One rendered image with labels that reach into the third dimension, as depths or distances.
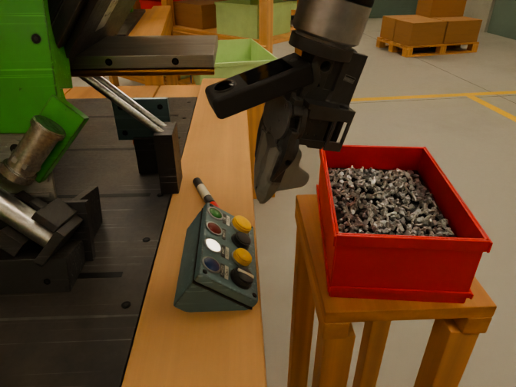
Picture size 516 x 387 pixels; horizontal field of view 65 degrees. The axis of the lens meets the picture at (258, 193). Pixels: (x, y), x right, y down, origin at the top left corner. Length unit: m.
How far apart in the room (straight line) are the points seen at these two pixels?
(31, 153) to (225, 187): 0.33
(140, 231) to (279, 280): 1.28
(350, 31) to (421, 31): 5.93
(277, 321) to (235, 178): 1.02
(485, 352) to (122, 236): 1.45
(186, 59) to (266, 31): 2.37
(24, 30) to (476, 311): 0.70
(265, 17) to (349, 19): 2.53
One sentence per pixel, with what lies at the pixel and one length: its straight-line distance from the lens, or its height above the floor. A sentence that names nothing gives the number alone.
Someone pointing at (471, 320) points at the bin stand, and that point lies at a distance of 0.72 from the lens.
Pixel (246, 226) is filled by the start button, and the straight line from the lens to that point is 0.55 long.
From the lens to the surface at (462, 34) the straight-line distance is 6.84.
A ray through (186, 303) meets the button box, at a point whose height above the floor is 0.91.
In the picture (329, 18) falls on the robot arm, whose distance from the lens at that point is 0.44.
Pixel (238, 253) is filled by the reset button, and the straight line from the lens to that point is 0.50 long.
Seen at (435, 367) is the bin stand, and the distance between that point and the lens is 0.81.
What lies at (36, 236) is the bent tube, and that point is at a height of 0.97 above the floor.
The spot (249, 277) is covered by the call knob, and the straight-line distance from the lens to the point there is 0.47.
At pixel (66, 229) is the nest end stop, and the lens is 0.53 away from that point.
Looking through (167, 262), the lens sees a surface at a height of 0.90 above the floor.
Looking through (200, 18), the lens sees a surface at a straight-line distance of 3.52.
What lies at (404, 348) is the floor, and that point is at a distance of 1.69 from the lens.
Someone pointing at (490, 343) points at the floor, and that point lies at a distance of 1.83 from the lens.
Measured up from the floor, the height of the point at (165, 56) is 1.13.
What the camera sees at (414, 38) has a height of 0.24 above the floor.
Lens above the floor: 1.25
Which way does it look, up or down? 31 degrees down
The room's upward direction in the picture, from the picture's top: straight up
